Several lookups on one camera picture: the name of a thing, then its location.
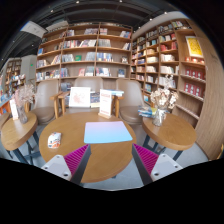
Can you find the beige leather left armchair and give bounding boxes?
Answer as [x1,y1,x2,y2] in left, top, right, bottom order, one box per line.
[31,79,59,124]

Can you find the white table sign card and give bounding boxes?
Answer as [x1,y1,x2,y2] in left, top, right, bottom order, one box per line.
[99,89,112,118]

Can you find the white picture board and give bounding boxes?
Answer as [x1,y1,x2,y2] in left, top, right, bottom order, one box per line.
[69,87,90,107]

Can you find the beige leather armchair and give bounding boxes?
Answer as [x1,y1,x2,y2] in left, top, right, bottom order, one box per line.
[64,76,105,116]
[31,79,59,124]
[115,77,145,126]

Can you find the glass vase dried flowers right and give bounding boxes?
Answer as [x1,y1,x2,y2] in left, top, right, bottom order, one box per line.
[150,75,178,127]

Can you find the wooden right bookshelf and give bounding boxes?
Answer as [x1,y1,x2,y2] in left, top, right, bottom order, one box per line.
[132,16,224,159]

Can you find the large wooden back bookshelf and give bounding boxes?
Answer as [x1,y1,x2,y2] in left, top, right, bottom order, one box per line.
[36,22,132,83]

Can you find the round wooden right table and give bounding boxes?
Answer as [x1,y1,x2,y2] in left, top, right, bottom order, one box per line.
[142,113,197,160]

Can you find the yellow framed poster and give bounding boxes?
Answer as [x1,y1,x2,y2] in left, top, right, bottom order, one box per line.
[185,36,203,58]

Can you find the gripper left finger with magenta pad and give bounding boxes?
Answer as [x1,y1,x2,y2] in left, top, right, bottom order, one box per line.
[42,144,91,185]

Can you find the beige leather right armchair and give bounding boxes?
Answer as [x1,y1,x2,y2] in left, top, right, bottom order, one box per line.
[115,77,145,126]

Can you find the glass vase dried flowers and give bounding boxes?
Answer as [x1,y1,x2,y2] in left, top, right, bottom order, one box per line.
[14,84,34,124]
[150,75,178,127]

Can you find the round wooden left table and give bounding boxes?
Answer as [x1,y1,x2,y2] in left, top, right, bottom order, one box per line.
[1,112,39,164]

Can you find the glass vase dried flowers left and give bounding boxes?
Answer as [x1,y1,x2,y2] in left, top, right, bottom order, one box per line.
[14,84,34,124]

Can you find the beige leather middle armchair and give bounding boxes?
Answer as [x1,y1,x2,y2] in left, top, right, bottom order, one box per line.
[64,76,105,116]

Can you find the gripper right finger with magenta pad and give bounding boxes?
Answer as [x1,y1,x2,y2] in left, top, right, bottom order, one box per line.
[132,144,182,185]

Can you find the stack of books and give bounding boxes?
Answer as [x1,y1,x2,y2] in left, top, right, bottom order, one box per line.
[138,106,156,117]

